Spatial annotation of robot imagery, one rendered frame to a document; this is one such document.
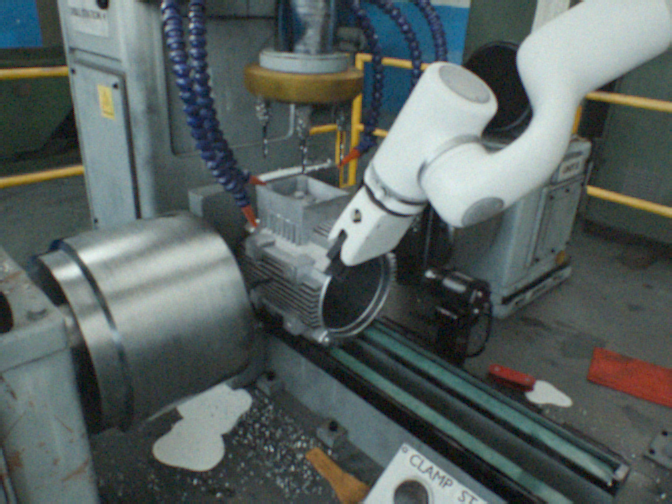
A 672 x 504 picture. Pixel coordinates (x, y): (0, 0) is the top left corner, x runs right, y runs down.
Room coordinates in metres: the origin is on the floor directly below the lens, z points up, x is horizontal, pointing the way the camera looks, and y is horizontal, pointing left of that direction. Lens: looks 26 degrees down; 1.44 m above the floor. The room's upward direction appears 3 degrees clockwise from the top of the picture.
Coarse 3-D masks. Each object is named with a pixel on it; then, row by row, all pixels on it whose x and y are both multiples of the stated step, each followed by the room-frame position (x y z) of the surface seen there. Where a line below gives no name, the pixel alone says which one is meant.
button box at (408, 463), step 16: (400, 448) 0.36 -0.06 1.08; (400, 464) 0.35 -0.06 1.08; (416, 464) 0.34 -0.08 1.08; (432, 464) 0.34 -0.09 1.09; (384, 480) 0.34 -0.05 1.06; (400, 480) 0.33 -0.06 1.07; (432, 480) 0.33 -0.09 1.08; (448, 480) 0.32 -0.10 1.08; (368, 496) 0.33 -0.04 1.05; (384, 496) 0.33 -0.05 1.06; (432, 496) 0.32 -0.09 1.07; (448, 496) 0.31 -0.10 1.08; (464, 496) 0.31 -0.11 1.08
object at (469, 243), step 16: (416, 224) 0.91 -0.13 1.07; (448, 224) 0.89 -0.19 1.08; (480, 224) 0.95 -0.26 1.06; (496, 224) 0.99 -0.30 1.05; (400, 240) 0.96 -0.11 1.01; (416, 240) 0.93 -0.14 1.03; (448, 240) 0.89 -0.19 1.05; (464, 240) 0.91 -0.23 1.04; (480, 240) 0.96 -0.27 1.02; (400, 256) 0.96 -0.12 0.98; (416, 256) 0.93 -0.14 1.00; (448, 256) 0.89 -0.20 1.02; (464, 256) 0.93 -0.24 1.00; (480, 256) 1.02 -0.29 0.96; (400, 272) 0.95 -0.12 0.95
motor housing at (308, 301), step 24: (312, 240) 0.77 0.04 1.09; (240, 264) 0.82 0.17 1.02; (264, 264) 0.77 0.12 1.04; (360, 264) 0.85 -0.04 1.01; (384, 264) 0.81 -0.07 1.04; (264, 288) 0.77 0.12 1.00; (288, 288) 0.73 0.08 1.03; (312, 288) 0.70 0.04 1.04; (336, 288) 0.85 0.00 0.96; (360, 288) 0.83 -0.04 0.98; (384, 288) 0.80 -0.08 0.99; (312, 312) 0.69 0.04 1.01; (336, 312) 0.80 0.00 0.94; (360, 312) 0.79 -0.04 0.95; (336, 336) 0.72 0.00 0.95; (360, 336) 0.76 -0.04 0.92
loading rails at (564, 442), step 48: (288, 336) 0.76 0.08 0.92; (384, 336) 0.77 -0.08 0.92; (288, 384) 0.76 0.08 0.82; (336, 384) 0.68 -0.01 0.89; (384, 384) 0.65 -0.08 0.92; (432, 384) 0.67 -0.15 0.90; (480, 384) 0.65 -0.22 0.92; (336, 432) 0.65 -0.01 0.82; (384, 432) 0.60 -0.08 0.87; (432, 432) 0.55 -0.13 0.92; (480, 432) 0.61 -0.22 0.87; (528, 432) 0.56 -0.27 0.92; (480, 480) 0.49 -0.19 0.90; (528, 480) 0.48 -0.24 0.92; (576, 480) 0.51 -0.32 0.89; (624, 480) 0.49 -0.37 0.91
